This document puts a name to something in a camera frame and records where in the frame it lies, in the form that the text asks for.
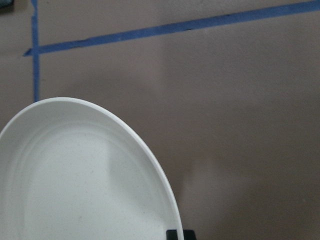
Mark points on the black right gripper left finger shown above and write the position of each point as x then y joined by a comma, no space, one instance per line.
171,235

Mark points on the white round plate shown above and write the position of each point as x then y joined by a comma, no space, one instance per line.
72,170

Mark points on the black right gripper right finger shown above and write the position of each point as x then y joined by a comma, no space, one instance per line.
189,235

